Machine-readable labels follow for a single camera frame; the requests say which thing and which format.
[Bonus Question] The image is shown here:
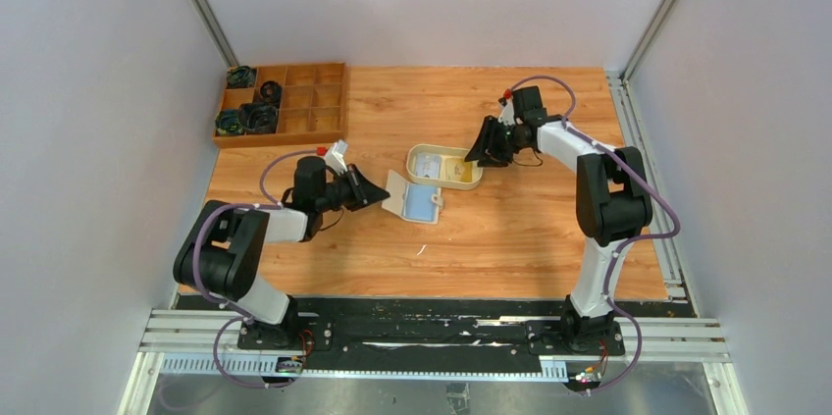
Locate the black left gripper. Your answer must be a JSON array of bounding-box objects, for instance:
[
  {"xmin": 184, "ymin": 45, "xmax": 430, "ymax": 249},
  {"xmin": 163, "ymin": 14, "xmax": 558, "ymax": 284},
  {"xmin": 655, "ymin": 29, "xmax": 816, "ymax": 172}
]
[{"xmin": 317, "ymin": 165, "xmax": 390, "ymax": 214}]

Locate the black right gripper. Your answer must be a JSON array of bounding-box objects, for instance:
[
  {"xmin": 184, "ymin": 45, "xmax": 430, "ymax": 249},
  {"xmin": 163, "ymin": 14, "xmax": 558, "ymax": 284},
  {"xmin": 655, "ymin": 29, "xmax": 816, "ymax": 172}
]
[{"xmin": 466, "ymin": 115, "xmax": 529, "ymax": 168}]

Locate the blue VIP card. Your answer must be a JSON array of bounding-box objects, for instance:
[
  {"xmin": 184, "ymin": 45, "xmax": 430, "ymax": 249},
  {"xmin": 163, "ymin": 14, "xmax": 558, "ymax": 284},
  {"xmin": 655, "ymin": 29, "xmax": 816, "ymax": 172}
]
[{"xmin": 402, "ymin": 183, "xmax": 438, "ymax": 223}]

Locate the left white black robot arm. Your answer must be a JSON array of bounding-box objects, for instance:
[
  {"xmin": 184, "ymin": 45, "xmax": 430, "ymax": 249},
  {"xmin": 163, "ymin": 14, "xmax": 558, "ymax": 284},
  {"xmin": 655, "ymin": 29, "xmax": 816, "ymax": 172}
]
[{"xmin": 172, "ymin": 151, "xmax": 390, "ymax": 349}]

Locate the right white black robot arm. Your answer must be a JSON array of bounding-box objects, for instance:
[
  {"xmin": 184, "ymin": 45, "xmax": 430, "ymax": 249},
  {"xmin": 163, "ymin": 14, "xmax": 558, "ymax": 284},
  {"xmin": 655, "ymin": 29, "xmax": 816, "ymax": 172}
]
[{"xmin": 465, "ymin": 86, "xmax": 653, "ymax": 354}]

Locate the yellow card in tray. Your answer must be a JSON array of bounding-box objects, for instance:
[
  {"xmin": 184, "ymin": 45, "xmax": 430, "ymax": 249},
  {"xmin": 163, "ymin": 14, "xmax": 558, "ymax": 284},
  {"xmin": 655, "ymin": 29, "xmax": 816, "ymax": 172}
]
[{"xmin": 443, "ymin": 157, "xmax": 474, "ymax": 183}]

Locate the white card in tray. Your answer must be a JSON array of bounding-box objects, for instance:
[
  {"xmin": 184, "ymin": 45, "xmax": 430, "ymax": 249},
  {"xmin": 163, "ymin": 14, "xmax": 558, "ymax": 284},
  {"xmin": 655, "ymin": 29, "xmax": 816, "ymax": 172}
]
[{"xmin": 413, "ymin": 152, "xmax": 442, "ymax": 180}]

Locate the beige plastic tray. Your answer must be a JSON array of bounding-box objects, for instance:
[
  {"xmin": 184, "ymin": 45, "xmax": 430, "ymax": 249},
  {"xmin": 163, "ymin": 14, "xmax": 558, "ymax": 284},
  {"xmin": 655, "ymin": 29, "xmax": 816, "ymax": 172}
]
[{"xmin": 405, "ymin": 143, "xmax": 484, "ymax": 191}]

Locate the wooden compartment tray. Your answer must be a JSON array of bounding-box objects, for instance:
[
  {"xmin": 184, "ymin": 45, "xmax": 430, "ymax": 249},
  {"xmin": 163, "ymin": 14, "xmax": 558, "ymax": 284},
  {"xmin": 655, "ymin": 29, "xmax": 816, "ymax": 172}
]
[{"xmin": 212, "ymin": 62, "xmax": 348, "ymax": 149}]

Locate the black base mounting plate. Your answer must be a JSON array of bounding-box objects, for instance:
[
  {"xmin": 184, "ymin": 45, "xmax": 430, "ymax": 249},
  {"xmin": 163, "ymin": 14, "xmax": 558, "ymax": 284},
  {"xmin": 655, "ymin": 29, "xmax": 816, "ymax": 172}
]
[{"xmin": 175, "ymin": 294, "xmax": 697, "ymax": 375}]

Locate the black coiled cable large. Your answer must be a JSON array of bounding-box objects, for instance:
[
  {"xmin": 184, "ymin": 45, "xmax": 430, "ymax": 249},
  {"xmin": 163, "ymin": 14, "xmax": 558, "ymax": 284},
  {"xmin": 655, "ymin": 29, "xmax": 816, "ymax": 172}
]
[{"xmin": 237, "ymin": 103, "xmax": 279, "ymax": 134}]

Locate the black coiled cable small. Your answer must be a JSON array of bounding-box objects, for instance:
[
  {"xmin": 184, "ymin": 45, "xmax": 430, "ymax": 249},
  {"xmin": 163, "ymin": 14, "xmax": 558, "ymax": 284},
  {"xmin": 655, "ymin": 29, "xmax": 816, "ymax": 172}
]
[{"xmin": 258, "ymin": 80, "xmax": 283, "ymax": 107}]

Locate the black coiled cable top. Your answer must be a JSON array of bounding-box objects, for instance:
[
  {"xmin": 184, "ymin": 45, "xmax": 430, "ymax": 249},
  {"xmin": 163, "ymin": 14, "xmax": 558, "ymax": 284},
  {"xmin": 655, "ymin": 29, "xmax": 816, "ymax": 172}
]
[{"xmin": 226, "ymin": 65, "xmax": 257, "ymax": 90}]

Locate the aluminium rail frame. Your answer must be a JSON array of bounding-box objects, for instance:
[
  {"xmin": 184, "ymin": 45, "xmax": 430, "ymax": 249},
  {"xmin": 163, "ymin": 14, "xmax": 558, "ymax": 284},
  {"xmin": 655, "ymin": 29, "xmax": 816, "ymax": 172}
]
[{"xmin": 119, "ymin": 310, "xmax": 748, "ymax": 414}]

